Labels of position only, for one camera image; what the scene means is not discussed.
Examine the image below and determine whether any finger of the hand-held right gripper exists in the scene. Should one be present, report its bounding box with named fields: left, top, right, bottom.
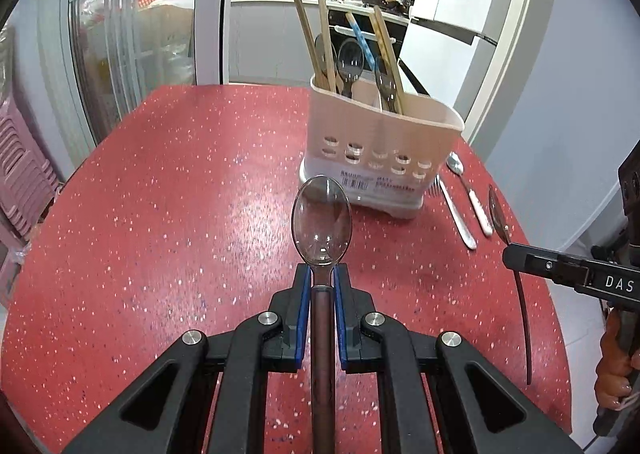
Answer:
left=502, top=243, right=593, bottom=286

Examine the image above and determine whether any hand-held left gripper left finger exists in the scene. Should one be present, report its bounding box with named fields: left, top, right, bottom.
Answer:
left=62, top=263, right=313, bottom=454

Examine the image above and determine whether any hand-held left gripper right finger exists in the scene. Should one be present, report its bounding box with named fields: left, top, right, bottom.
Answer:
left=334, top=264, right=583, bottom=454

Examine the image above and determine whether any spoon thin dark handle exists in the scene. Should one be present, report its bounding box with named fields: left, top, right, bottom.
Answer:
left=487, top=184, right=533, bottom=386

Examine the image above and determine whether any beige plastic utensil holder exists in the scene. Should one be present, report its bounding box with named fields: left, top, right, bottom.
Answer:
left=299, top=74, right=465, bottom=220

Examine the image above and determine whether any large spoon black handle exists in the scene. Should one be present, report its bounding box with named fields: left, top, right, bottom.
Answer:
left=337, top=38, right=366, bottom=100

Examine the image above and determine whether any person's right hand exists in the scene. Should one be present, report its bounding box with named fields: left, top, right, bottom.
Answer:
left=594, top=311, right=640, bottom=407

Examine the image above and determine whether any silver fork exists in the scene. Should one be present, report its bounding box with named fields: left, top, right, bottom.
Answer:
left=431, top=176, right=478, bottom=250

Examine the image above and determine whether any black built-in oven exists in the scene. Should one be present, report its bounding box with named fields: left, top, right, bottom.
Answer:
left=330, top=9, right=411, bottom=80

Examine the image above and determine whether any stack of pink stools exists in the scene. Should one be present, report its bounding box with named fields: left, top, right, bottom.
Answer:
left=0, top=99, right=63, bottom=255

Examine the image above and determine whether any glass door cabinet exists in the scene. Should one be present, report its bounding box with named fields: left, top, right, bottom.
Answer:
left=67, top=0, right=201, bottom=135

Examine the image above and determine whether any white handled metal spoon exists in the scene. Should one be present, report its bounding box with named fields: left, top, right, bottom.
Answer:
left=446, top=151, right=494, bottom=238

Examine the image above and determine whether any blue patterned utensil handle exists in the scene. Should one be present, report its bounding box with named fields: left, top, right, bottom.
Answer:
left=346, top=11, right=377, bottom=72

